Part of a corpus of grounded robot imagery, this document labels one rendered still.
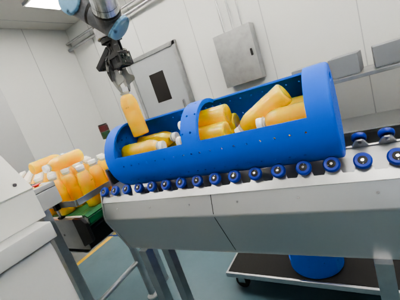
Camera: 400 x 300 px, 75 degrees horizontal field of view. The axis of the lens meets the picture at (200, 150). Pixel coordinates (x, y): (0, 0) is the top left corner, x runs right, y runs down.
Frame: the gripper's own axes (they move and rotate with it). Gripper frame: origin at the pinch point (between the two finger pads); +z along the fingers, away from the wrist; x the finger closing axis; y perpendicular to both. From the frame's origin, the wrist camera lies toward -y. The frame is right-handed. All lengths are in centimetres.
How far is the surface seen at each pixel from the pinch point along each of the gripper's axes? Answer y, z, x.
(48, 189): -35, 30, -27
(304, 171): 65, 41, -11
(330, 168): 72, 41, -11
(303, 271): 43, 117, 35
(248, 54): -38, -19, 317
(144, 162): 9.7, 29.0, -13.6
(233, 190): 41, 45, -11
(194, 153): 32.8, 29.4, -13.6
